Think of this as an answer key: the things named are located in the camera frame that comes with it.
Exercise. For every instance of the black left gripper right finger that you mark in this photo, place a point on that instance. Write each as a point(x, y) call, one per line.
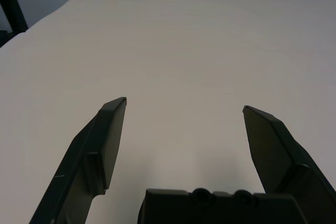
point(278, 153)

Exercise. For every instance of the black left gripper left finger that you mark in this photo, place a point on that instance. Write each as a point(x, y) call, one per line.
point(89, 140)

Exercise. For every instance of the wooden side table black legs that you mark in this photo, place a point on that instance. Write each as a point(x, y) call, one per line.
point(13, 6)

